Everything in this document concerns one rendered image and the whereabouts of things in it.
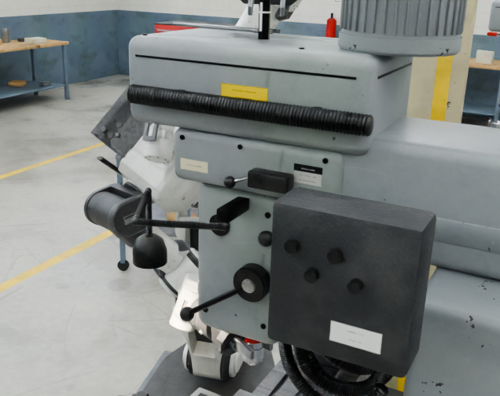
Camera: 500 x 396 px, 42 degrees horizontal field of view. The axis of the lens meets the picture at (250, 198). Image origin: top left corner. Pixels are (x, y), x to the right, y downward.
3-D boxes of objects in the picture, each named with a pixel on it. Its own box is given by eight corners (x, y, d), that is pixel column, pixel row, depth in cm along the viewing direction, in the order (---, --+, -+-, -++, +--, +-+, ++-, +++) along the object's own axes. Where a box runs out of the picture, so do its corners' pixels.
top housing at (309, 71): (125, 122, 123) (122, 33, 118) (198, 100, 145) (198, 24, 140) (365, 159, 103) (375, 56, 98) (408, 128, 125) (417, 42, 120)
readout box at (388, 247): (261, 343, 91) (267, 203, 84) (288, 315, 99) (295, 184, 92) (402, 386, 83) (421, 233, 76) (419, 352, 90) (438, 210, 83)
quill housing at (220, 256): (192, 328, 134) (191, 179, 123) (239, 287, 151) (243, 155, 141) (275, 353, 126) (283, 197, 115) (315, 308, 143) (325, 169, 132)
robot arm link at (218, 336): (222, 329, 138) (188, 307, 146) (220, 368, 141) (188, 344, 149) (266, 311, 146) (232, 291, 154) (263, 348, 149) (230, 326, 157)
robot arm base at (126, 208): (98, 235, 175) (75, 205, 169) (133, 203, 180) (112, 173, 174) (127, 251, 165) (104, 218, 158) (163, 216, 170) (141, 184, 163)
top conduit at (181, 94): (126, 104, 117) (125, 85, 116) (139, 100, 121) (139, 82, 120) (365, 139, 98) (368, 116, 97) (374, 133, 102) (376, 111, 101)
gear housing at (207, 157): (170, 179, 123) (170, 127, 120) (233, 150, 144) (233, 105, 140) (338, 212, 109) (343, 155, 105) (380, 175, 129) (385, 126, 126)
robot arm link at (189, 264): (187, 315, 168) (188, 298, 187) (216, 288, 168) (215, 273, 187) (158, 286, 167) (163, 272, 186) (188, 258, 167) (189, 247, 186)
